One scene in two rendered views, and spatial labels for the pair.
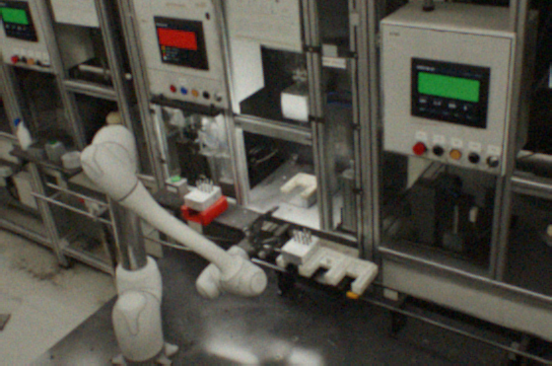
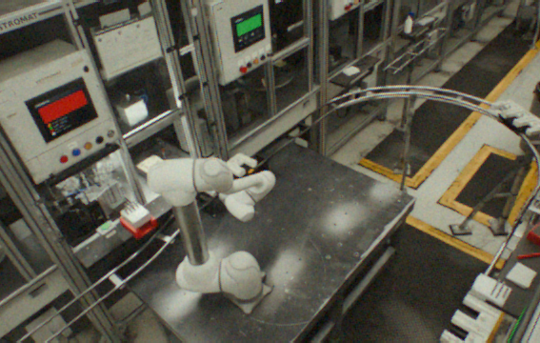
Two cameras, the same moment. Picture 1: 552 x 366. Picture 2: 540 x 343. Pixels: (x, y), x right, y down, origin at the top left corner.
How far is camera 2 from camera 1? 2.27 m
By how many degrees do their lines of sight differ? 65
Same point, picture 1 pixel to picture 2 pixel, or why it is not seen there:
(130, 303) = (243, 259)
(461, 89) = (254, 22)
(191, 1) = (67, 64)
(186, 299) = not seen: hidden behind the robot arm
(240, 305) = (215, 237)
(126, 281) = (213, 266)
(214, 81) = (104, 122)
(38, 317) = not seen: outside the picture
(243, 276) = (270, 177)
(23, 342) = not seen: outside the picture
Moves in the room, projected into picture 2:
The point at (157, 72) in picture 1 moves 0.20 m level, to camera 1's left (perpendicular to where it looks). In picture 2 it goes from (40, 157) to (13, 190)
